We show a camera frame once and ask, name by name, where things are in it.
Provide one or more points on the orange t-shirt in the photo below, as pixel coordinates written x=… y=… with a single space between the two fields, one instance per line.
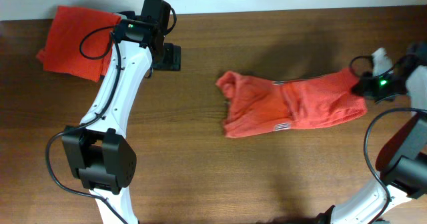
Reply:
x=257 y=106

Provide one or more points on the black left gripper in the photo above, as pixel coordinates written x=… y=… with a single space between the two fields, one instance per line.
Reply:
x=172 y=58

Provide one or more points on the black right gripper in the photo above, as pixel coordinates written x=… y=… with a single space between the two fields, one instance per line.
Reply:
x=361 y=88

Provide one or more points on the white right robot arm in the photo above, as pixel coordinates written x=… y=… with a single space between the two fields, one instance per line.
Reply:
x=399 y=173

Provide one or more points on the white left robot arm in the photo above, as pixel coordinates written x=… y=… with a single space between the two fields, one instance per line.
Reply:
x=97 y=151

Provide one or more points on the folded orange shirt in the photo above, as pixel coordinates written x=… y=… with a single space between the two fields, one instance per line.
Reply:
x=78 y=42

